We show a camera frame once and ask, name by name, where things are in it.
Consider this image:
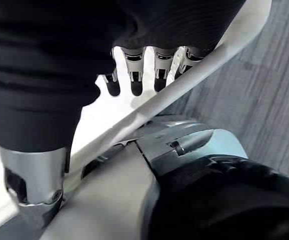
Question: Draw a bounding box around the robot silver and black leg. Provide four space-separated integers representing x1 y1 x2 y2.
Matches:
38 113 289 240

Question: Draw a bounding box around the white rounded table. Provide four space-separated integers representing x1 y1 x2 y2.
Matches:
0 0 273 226

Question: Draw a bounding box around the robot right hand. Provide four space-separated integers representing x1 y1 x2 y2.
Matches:
0 0 247 227

